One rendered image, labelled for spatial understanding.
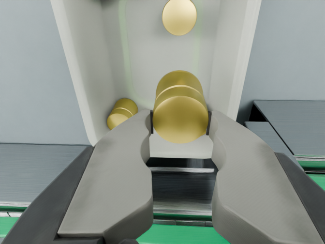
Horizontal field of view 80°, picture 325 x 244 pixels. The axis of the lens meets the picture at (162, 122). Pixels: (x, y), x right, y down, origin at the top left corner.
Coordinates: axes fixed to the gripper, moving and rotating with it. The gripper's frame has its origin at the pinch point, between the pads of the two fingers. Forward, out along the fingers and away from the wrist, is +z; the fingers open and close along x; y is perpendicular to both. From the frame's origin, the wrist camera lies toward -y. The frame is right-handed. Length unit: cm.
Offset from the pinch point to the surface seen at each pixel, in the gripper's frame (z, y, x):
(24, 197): 5.5, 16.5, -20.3
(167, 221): 4.1, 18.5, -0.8
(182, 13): 10.6, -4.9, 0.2
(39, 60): 17.2, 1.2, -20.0
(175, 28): 10.6, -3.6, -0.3
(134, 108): 14.0, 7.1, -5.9
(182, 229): 3.1, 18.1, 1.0
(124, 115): 10.7, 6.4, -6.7
